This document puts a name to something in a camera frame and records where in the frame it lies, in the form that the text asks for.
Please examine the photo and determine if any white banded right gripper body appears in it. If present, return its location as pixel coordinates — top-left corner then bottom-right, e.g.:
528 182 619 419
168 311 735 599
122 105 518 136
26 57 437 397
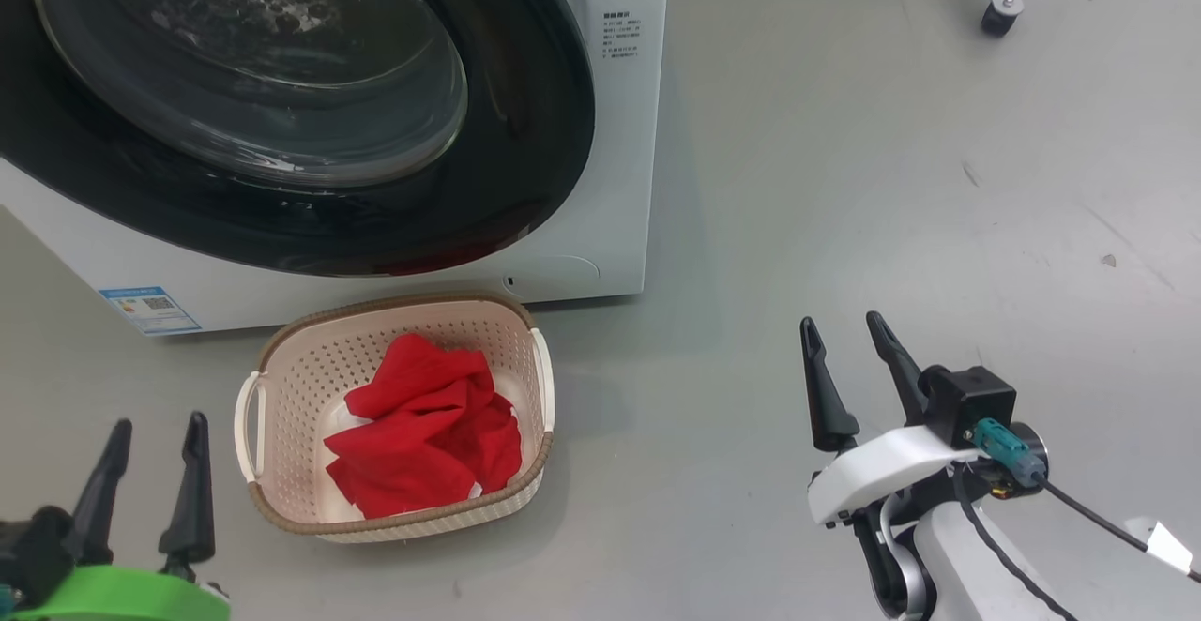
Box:
807 424 981 528

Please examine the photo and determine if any beige perforated laundry basket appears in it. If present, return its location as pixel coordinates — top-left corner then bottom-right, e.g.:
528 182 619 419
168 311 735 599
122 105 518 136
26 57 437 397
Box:
233 293 556 545

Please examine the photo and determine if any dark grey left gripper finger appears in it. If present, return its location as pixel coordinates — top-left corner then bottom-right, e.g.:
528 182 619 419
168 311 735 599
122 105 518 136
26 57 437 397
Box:
158 412 217 570
61 419 133 568

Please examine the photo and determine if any blue energy label sticker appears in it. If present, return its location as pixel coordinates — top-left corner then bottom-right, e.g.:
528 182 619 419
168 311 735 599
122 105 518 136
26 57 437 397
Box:
99 285 203 336

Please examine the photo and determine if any black camera cable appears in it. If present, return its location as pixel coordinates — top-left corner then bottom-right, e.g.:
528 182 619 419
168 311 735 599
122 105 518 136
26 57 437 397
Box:
1037 480 1201 586

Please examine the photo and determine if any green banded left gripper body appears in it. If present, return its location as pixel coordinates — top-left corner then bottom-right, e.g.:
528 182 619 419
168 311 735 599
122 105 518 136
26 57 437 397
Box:
0 507 231 621

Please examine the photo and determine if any dark round glass washer door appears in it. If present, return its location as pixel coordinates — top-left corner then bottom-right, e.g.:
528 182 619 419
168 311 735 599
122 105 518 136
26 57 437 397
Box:
0 0 597 278

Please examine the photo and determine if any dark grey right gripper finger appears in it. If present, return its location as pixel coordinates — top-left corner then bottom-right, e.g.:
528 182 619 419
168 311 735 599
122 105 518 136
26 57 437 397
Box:
800 316 860 454
865 311 930 425

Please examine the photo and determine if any teal cable connector plug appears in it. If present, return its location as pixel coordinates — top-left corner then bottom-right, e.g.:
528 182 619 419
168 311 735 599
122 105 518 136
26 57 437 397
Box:
972 417 1048 489

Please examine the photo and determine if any red cloth garment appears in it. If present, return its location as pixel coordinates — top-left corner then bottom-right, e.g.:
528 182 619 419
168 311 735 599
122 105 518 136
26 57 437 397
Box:
345 333 495 420
324 394 524 521

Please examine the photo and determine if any white cable tag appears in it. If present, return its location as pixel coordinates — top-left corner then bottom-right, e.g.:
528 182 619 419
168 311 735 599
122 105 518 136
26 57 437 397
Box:
1124 516 1194 577

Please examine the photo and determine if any white front-load washing machine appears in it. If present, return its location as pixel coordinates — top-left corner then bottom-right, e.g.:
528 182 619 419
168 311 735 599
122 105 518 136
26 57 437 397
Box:
0 0 672 336

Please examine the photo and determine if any printed text label sticker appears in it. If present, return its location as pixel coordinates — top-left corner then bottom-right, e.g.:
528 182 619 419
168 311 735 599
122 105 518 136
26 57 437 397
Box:
600 9 644 61

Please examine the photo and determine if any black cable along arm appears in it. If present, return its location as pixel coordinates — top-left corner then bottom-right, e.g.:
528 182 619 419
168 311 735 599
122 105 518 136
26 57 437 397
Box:
952 464 1080 621

